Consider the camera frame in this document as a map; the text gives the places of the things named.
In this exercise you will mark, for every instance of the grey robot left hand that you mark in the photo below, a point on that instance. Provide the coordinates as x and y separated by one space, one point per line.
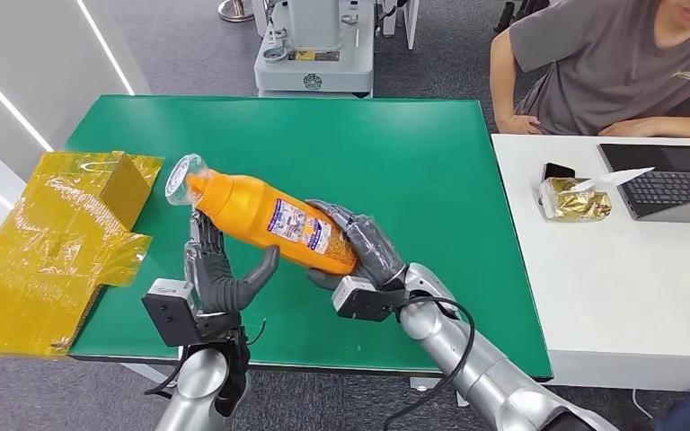
220 285

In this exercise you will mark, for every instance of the person's left hand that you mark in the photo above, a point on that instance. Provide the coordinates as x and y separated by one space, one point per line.
630 126

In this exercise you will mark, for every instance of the person's right hand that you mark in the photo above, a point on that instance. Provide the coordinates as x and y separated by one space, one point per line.
516 124

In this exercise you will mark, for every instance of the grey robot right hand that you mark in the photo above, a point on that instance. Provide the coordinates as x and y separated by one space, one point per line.
375 250

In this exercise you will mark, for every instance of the orange plastic bottle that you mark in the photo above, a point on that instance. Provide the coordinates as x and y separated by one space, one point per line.
250 211

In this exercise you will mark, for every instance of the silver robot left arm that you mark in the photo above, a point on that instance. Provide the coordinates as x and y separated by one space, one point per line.
199 387

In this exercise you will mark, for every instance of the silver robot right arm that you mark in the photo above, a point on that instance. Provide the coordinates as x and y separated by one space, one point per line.
488 375

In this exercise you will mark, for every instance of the white paper strip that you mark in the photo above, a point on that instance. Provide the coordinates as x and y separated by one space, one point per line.
616 176

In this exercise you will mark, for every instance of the person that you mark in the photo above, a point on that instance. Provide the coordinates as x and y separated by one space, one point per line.
607 71

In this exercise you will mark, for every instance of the black phone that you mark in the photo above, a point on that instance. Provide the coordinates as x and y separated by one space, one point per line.
558 171

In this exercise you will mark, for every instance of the grey laptop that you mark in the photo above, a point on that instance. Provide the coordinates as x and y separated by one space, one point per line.
672 181

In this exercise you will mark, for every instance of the gold foil packet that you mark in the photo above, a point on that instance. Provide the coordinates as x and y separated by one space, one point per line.
577 203

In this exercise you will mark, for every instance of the green-topped table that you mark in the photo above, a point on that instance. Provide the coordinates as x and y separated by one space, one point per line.
351 154

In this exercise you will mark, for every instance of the black chair base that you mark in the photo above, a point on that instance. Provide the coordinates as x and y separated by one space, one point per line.
517 11

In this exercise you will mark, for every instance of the white desk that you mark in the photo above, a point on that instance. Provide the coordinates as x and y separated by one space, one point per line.
619 285

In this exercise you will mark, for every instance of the yellow-taped cardboard box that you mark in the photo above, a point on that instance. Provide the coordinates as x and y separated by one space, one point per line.
41 256

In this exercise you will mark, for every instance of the white machine base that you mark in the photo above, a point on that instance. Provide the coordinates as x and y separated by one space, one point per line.
315 53

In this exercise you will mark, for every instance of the chrome round stand base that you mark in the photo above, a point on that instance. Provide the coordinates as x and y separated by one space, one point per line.
236 11

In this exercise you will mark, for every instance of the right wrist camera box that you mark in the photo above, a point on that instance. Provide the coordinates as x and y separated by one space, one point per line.
360 300

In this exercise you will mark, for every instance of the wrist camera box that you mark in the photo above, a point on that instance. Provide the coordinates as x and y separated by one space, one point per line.
360 300
169 309

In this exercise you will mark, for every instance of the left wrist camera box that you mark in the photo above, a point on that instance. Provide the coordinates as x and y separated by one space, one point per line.
169 309

